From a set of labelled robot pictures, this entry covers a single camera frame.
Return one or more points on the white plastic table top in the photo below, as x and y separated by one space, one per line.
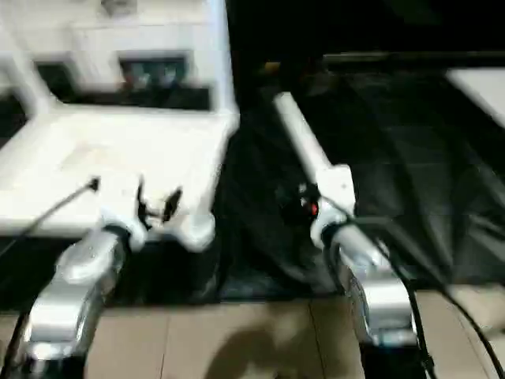
118 150

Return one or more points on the white plastic table leg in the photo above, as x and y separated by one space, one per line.
300 130
223 59
31 71

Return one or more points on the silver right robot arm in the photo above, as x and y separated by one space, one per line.
375 284

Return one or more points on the black mat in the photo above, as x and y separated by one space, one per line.
394 177

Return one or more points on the small tan tag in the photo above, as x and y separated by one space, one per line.
271 68

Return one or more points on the white cabinet with glass doors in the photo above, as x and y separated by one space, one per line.
98 35

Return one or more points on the long black bar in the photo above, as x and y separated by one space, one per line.
414 57

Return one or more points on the grey speckled ornament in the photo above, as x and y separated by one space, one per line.
118 6

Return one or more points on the white flat board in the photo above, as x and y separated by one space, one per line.
481 91

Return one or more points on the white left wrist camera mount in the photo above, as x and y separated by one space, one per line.
122 221

